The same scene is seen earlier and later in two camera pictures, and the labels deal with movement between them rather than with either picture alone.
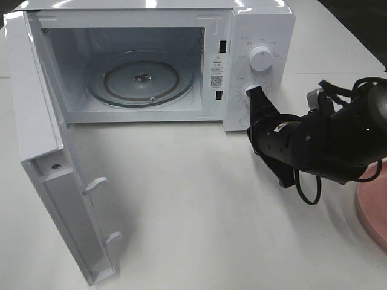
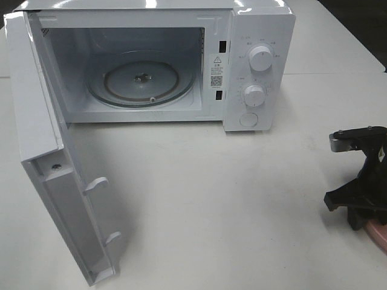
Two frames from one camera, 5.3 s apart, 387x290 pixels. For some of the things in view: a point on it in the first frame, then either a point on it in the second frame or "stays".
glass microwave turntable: x=136 y=79 stays
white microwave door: x=48 y=153 stays
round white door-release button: x=243 y=120 stays
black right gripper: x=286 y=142 -> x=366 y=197
